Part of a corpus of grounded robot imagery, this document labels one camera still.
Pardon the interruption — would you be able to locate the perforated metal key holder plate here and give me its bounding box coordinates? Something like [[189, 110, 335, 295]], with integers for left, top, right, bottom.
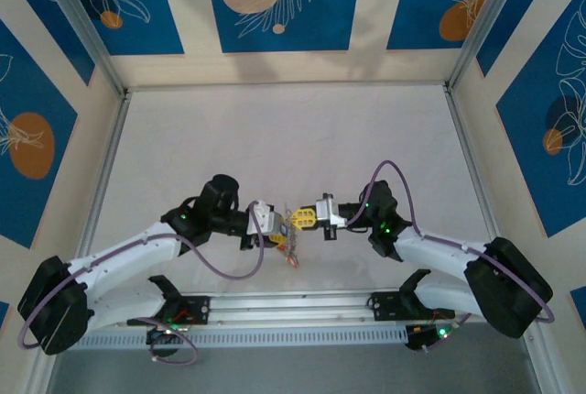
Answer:
[[281, 203, 301, 271]]

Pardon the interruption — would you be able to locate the aluminium mounting rail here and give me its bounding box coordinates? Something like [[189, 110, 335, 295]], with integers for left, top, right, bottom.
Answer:
[[91, 283, 491, 329]]

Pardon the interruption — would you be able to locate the white slotted cable duct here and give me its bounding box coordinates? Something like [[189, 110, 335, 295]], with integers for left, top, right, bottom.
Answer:
[[75, 323, 408, 349]]

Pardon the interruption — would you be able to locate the aluminium table side rail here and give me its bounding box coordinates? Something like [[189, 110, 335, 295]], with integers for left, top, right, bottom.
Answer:
[[443, 84, 516, 253], [68, 91, 134, 276]]

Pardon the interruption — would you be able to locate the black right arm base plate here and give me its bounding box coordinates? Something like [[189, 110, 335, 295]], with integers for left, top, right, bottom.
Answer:
[[369, 290, 454, 322]]

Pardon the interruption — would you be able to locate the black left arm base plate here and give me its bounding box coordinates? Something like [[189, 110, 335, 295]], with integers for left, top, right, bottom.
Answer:
[[126, 295, 211, 326]]

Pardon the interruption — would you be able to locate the aluminium frame post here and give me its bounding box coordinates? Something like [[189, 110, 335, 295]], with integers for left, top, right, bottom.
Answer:
[[34, 0, 129, 98], [446, 0, 537, 93]]

